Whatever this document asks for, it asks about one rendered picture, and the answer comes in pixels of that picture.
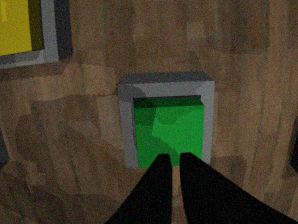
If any red button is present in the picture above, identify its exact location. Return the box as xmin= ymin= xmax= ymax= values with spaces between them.
xmin=290 ymin=135 xmax=298 ymax=173

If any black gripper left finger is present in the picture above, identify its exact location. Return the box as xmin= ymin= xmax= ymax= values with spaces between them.
xmin=105 ymin=155 xmax=173 ymax=224

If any yellow button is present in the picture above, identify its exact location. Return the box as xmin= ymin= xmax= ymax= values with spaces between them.
xmin=0 ymin=0 xmax=73 ymax=69

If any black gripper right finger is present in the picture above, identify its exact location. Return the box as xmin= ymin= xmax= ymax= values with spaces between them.
xmin=180 ymin=152 xmax=298 ymax=224

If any green button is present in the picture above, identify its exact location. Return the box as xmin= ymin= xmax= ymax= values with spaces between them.
xmin=118 ymin=71 xmax=214 ymax=168

